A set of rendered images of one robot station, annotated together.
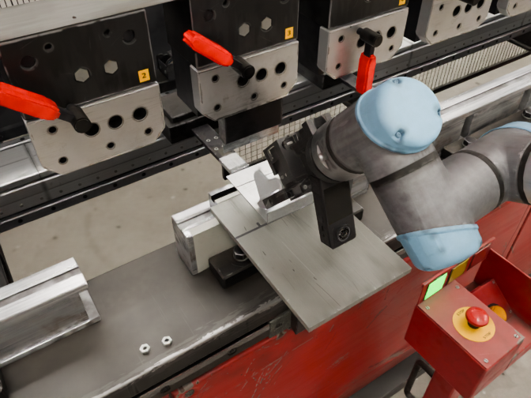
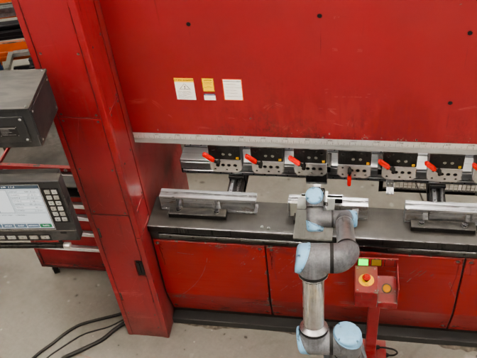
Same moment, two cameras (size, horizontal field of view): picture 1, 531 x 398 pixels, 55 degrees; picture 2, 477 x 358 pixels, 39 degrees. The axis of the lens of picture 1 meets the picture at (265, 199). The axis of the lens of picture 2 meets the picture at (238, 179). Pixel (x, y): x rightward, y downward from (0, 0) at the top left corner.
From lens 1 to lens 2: 261 cm
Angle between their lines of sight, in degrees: 33
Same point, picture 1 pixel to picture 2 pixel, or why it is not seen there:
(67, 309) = (248, 205)
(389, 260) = (328, 235)
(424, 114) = (315, 197)
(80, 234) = (302, 183)
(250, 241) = (299, 212)
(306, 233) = not seen: hidden behind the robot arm
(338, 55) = (342, 171)
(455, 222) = (313, 221)
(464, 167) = (325, 213)
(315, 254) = not seen: hidden behind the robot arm
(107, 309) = (260, 212)
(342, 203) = not seen: hidden behind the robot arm
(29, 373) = (233, 217)
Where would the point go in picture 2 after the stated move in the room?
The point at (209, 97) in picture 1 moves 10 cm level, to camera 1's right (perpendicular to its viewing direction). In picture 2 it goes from (297, 169) to (314, 178)
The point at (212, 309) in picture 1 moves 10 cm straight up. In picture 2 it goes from (286, 227) to (284, 213)
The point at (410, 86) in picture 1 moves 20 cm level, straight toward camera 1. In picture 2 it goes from (315, 190) to (276, 209)
